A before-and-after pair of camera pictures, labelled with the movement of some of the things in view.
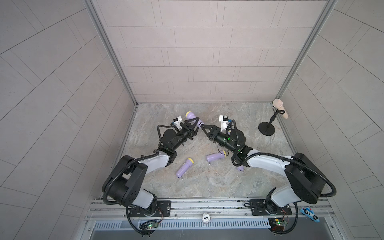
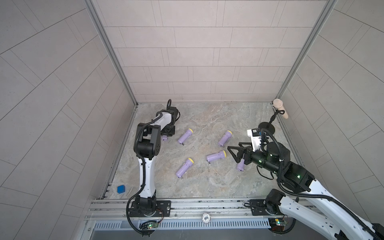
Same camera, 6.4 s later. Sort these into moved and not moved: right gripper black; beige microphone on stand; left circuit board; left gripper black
Moved: right gripper black; left gripper black
Not moved: left circuit board; beige microphone on stand
